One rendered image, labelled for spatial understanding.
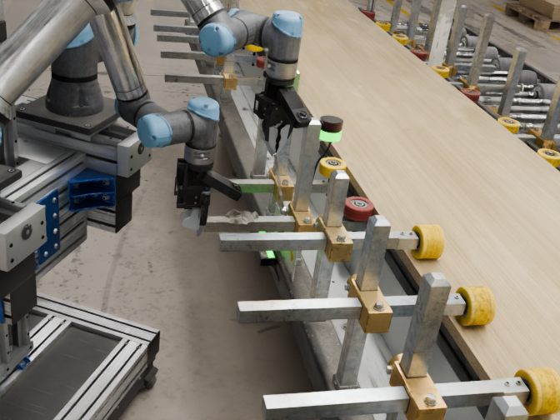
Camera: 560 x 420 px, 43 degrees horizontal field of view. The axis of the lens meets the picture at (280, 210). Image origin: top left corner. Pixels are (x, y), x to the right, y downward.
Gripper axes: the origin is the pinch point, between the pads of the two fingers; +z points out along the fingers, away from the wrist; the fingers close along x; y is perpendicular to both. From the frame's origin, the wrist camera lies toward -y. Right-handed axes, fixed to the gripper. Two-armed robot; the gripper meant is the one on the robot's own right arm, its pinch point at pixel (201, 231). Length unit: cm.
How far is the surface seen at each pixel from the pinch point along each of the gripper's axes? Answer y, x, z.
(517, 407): -26, 97, -32
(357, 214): -39.9, 3.6, -7.5
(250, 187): -17.2, -23.5, -0.8
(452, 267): -55, 30, -9
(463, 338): -46, 55, -8
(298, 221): -24.5, 3.1, -5.1
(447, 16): -123, -134, -31
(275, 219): -19.0, 0.4, -4.0
